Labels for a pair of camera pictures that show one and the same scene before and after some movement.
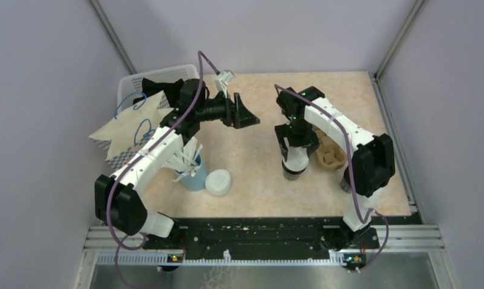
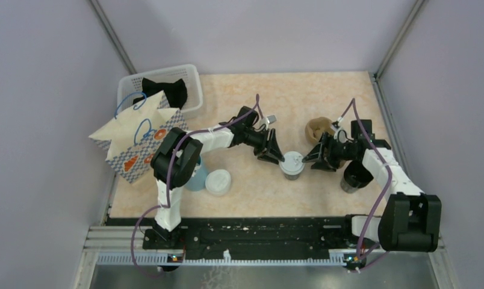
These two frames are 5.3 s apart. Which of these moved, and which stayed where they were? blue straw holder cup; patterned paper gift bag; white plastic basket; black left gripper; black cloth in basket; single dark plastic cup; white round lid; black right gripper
Moved: black right gripper; single dark plastic cup; black left gripper
Stayed: blue straw holder cup; white round lid; black cloth in basket; patterned paper gift bag; white plastic basket
